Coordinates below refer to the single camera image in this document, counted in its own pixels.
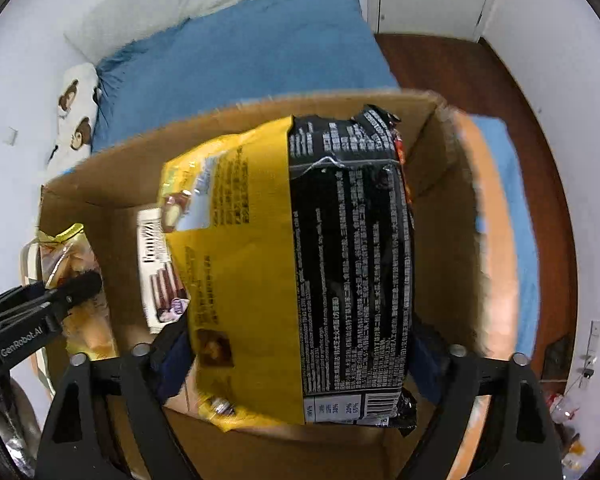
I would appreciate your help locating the pile of small clutter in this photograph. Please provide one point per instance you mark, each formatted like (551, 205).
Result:
(565, 425)

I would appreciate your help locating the silver foil packet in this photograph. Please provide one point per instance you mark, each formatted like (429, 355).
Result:
(17, 445)

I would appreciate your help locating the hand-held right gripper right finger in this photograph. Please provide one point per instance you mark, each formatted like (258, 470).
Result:
(426, 362)

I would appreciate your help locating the bear printed pillow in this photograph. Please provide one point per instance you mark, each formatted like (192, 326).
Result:
(75, 110)

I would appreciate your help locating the golden snack packet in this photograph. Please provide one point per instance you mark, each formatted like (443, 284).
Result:
(87, 325)

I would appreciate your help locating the brown cardboard box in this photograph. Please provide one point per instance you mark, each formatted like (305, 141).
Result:
(120, 200)

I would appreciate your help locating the white wafer snack box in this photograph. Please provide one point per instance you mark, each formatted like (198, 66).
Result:
(155, 260)

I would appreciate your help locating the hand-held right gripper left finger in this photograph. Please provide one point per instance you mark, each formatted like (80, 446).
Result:
(176, 360)

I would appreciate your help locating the blue bed sheet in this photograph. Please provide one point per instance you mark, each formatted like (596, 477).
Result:
(260, 45)

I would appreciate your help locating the yellow snack bag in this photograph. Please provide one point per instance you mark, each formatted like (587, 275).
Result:
(240, 270)

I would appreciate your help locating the white wall switch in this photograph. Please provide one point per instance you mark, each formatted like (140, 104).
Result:
(10, 136)

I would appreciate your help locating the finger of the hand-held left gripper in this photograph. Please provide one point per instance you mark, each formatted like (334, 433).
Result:
(80, 286)

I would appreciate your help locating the black snack bag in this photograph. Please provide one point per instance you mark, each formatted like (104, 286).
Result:
(350, 260)

